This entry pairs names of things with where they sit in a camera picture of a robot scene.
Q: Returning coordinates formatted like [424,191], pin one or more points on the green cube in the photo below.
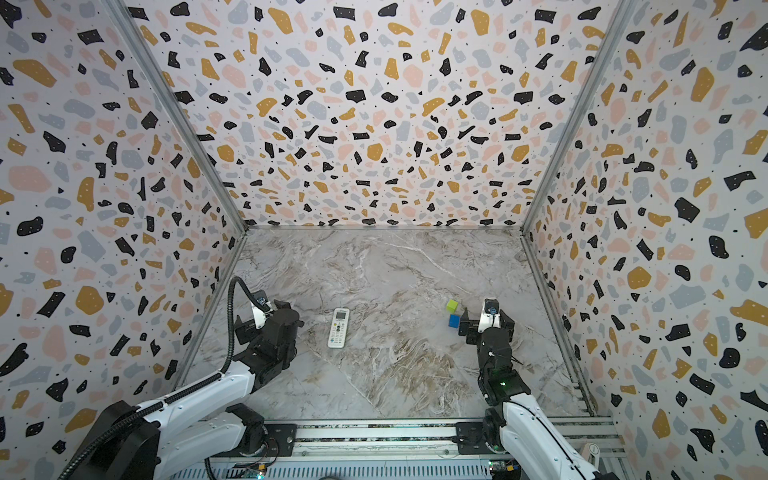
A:
[452,305]

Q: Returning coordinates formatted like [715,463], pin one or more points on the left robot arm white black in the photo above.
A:
[158,438]

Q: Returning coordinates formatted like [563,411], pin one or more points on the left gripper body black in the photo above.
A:
[247,333]

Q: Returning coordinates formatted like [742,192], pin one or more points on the white remote control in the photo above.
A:
[339,327]

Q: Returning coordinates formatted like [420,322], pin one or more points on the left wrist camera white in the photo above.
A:
[261,308]

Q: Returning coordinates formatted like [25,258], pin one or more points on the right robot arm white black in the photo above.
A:
[514,422]

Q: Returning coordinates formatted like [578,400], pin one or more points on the white handle object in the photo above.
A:
[591,452]

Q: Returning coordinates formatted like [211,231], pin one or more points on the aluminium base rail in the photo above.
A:
[367,449]

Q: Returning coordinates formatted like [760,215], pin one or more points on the blue cube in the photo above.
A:
[454,321]

